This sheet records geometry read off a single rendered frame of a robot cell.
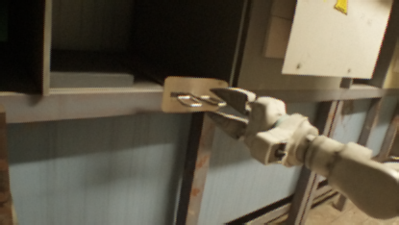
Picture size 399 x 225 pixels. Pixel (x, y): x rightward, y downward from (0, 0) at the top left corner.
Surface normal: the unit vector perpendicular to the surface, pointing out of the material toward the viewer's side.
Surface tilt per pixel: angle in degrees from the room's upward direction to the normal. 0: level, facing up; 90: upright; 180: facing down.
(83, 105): 90
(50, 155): 90
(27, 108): 90
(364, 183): 87
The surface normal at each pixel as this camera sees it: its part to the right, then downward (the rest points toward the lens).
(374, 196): -0.80, 0.07
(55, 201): 0.62, 0.32
